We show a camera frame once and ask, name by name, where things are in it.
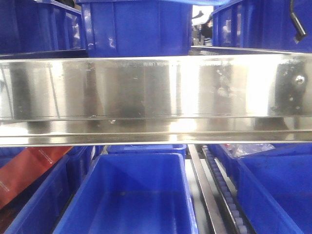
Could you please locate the dark blue bin behind right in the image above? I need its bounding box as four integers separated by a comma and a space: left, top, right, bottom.
212, 0, 312, 53

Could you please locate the blue bin lower shelf left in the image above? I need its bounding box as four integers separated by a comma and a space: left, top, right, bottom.
0, 146, 93, 234

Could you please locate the blue bin upper shelf centre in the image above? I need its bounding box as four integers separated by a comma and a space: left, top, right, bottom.
77, 0, 193, 58

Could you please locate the blue bin lower shelf right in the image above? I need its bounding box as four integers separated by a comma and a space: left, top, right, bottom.
208, 143, 312, 234

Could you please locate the stainless steel shelf front rail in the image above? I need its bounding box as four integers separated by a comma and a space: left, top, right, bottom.
0, 53, 312, 146

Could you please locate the black cable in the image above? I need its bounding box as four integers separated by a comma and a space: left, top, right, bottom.
289, 0, 308, 44

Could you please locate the blue bin upper shelf left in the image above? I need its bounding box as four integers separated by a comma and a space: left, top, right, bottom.
0, 0, 86, 54

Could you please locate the blue bin lower shelf centre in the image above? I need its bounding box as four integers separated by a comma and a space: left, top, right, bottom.
54, 153, 198, 234

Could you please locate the blue bin shelf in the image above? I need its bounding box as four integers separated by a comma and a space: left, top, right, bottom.
77, 0, 193, 58
54, 153, 198, 234
208, 143, 312, 234
0, 146, 93, 234
0, 0, 86, 54

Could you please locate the roller track rail lower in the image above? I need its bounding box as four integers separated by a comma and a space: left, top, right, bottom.
185, 144, 255, 234

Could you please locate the red paper bag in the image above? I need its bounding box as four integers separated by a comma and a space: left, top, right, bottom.
0, 146, 72, 208

